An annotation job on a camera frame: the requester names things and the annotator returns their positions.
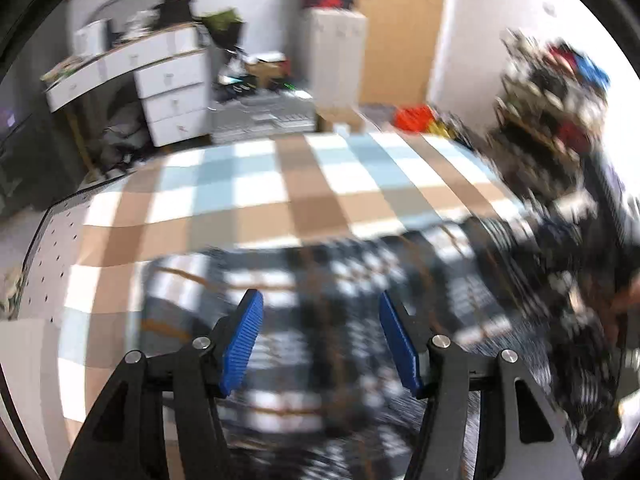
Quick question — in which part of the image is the white drawer desk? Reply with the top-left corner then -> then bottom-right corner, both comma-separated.
46,24 -> 212,148

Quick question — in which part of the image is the red bag on floor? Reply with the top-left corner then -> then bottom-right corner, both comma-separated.
393,105 -> 435,133

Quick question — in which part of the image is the silver suitcase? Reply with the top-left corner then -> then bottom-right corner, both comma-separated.
207,90 -> 317,145

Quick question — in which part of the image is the plaid fleece jacket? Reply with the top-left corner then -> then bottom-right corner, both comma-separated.
140,212 -> 620,479

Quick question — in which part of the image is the shoe rack with shoes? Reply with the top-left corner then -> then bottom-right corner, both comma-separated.
488,29 -> 610,204

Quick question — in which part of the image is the checkered bed sheet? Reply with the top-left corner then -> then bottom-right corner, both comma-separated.
54,129 -> 532,480

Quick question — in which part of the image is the wooden door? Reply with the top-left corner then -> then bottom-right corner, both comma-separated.
358,0 -> 444,106

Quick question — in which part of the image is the white tall cabinet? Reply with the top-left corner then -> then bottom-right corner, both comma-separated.
299,8 -> 368,108

